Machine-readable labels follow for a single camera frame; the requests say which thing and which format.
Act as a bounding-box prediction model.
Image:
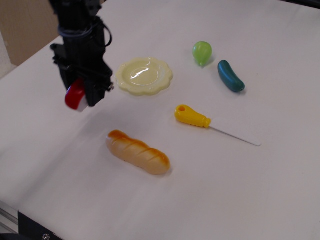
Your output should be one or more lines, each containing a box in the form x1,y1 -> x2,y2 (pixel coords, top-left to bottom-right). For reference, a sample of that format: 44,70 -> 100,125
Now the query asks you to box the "toy bread loaf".
106,130 -> 171,175

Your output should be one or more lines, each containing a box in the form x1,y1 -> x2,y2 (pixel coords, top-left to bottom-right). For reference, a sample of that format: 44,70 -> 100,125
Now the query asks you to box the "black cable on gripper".
96,17 -> 113,49

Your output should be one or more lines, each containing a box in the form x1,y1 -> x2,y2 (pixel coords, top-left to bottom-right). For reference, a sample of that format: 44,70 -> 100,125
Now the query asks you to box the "yellow handled toy knife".
174,104 -> 262,147

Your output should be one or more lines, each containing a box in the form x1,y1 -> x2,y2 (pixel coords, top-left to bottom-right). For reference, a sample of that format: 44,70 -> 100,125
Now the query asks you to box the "aluminium table frame rail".
0,201 -> 19,234

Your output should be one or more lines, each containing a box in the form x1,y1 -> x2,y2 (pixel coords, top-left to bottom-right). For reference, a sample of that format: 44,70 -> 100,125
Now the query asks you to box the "teal toy cucumber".
217,60 -> 246,93

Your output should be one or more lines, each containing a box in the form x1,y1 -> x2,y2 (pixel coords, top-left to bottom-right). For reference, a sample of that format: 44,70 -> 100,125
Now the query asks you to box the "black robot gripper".
50,17 -> 114,107

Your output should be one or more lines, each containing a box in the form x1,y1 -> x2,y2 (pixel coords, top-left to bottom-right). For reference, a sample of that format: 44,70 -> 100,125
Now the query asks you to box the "black table corner bracket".
17,211 -> 62,240

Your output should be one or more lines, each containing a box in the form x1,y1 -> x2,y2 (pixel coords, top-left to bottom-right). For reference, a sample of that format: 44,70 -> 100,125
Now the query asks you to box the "light green toy pear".
192,41 -> 213,67

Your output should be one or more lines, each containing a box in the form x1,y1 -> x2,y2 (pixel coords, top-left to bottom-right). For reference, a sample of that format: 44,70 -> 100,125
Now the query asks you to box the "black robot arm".
50,0 -> 114,112

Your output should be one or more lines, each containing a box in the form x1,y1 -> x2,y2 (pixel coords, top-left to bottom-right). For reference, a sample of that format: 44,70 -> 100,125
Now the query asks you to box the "pale yellow scalloped plate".
115,57 -> 173,96

